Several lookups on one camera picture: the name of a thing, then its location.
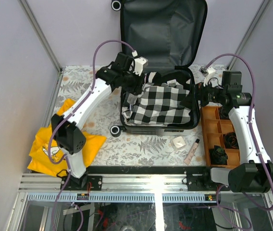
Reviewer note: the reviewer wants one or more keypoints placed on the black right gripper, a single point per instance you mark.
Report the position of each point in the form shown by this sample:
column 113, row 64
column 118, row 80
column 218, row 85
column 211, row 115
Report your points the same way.
column 199, row 92

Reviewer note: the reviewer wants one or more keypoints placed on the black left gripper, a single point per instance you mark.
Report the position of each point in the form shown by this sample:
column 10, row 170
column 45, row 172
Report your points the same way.
column 135, row 88

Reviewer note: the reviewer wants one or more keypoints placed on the black garment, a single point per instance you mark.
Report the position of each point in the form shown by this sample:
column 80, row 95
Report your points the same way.
column 179, row 78

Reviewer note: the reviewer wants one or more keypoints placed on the black white checkered cloth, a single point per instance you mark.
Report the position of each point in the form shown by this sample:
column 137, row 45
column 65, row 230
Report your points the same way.
column 158, row 106

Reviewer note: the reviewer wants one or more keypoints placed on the zebra pattern fleece blanket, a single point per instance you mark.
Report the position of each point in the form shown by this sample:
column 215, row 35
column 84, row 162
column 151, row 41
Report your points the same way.
column 152, row 77

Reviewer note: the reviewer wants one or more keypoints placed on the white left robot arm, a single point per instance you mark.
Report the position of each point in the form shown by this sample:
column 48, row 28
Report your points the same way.
column 67, row 128

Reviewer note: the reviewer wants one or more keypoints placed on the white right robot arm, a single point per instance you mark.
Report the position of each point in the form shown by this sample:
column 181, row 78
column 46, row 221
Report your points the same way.
column 255, row 172

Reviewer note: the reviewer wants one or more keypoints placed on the black rolled item top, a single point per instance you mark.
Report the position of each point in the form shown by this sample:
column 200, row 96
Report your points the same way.
column 223, row 114

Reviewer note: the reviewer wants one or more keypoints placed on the black rolled item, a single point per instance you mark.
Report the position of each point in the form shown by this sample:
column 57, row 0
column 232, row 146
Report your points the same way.
column 223, row 114
column 230, row 140

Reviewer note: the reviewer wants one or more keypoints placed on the wooden compartment organizer tray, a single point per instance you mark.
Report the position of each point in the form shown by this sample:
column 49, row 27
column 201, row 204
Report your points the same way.
column 214, row 130

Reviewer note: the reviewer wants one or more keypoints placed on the small white box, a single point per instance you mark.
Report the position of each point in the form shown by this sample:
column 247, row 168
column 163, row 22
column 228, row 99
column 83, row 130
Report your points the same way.
column 178, row 143

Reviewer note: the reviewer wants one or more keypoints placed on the black rolled item middle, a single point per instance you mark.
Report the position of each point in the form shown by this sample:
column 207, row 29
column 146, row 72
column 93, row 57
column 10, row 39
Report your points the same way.
column 230, row 140

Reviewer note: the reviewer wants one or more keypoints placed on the pink cosmetic tube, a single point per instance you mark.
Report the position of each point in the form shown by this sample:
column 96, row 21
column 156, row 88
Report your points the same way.
column 191, row 152

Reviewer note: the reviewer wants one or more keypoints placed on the dark green rolled item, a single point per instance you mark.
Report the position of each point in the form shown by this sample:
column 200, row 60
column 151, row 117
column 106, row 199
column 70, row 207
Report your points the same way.
column 218, row 156

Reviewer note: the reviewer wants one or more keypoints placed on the black open suitcase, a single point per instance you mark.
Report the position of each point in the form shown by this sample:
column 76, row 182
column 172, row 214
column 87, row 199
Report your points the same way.
column 167, row 33

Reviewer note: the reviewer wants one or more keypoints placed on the floral patterned table cloth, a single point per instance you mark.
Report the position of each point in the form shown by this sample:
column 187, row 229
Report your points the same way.
column 127, row 149

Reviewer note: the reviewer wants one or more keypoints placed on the yellow Snoopy t-shirt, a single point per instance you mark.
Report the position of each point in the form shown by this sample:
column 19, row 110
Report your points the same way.
column 39, row 153

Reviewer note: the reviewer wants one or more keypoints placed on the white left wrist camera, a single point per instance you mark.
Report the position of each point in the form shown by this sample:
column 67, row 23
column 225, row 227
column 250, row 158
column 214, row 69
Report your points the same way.
column 138, row 64

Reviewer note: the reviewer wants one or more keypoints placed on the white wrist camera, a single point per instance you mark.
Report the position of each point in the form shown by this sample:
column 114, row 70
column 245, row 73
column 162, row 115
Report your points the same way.
column 138, row 64
column 208, row 73

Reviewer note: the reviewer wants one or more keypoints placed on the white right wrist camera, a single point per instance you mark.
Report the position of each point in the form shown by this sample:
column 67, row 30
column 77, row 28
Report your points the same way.
column 208, row 73

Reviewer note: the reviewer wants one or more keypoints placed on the aluminium front rail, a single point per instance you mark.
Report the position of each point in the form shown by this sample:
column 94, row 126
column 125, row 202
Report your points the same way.
column 118, row 183

